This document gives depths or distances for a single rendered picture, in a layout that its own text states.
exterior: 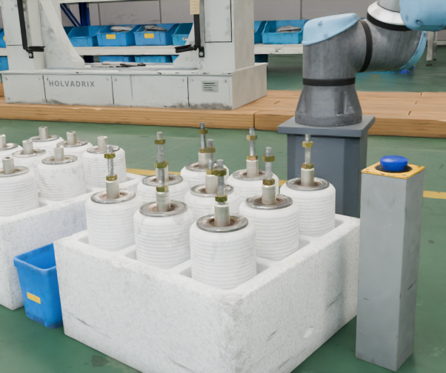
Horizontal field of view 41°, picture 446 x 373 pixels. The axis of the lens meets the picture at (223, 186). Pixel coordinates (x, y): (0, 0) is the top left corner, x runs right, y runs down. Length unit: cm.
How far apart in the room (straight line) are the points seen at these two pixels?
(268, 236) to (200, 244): 13
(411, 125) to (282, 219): 184
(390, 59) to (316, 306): 62
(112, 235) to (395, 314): 46
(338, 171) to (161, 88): 192
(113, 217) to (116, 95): 232
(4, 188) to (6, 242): 11
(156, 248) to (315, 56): 60
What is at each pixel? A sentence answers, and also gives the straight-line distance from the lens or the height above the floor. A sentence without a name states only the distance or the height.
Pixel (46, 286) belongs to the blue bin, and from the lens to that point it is 111.
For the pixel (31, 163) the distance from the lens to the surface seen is 137.
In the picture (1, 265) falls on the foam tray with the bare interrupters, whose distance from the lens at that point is 122.
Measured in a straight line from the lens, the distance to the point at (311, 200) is 100.
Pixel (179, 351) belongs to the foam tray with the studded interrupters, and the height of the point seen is 7.
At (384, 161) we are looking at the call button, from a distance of 89.
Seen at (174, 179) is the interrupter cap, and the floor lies 25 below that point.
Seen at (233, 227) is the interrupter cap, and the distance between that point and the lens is 83.
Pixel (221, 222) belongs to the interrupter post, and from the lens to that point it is 84.
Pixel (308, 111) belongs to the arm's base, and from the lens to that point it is 131.
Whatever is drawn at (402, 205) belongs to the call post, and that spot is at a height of 27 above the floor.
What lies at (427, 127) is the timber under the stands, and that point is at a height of 4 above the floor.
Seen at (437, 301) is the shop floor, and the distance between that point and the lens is 122.
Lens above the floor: 54
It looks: 16 degrees down
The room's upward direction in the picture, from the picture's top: 2 degrees counter-clockwise
